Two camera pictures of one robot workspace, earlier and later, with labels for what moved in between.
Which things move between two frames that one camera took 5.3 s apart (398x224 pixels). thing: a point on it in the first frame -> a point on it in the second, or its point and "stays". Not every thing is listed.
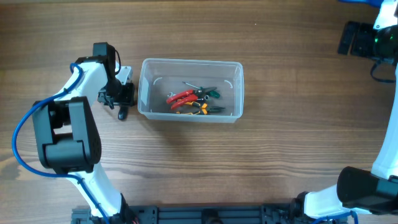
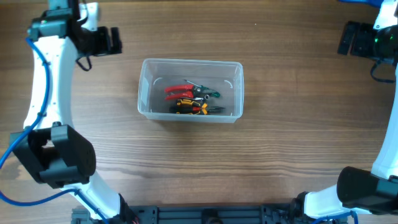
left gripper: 127,99 -> 106,47
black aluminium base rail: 278,214 stays
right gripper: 364,31 stays
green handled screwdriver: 212,93 stays
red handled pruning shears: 189,96 -> 177,91
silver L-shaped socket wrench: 206,98 stays
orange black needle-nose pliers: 204,107 stays
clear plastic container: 159,77 stays
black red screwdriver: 123,112 -> 187,109
